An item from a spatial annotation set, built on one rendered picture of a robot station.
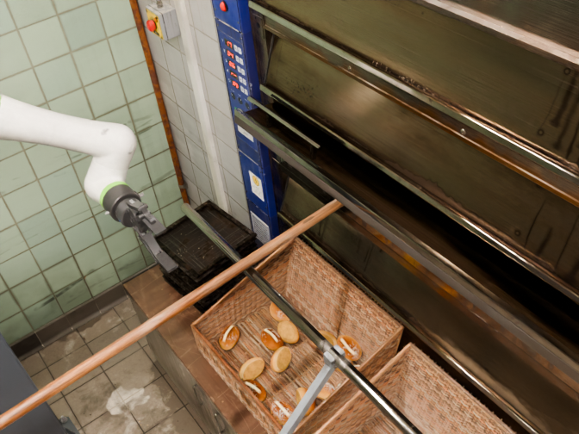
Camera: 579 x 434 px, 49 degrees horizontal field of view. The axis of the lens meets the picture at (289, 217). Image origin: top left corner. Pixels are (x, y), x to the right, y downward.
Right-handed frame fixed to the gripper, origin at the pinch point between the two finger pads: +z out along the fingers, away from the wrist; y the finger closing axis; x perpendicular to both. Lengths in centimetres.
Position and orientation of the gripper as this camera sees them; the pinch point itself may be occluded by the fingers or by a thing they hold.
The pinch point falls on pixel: (164, 249)
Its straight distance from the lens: 164.9
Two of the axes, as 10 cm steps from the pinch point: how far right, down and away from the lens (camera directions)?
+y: 0.8, 7.2, 6.9
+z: 6.2, 5.0, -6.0
